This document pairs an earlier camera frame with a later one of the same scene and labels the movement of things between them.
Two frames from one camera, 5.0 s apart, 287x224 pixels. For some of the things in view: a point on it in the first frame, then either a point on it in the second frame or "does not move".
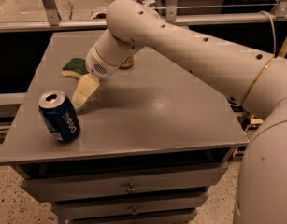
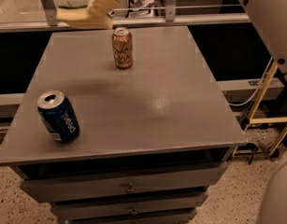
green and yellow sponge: x=76 y=67 to x=82 y=17
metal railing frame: x=280 y=11 does not move
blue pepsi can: x=60 y=116 does not move
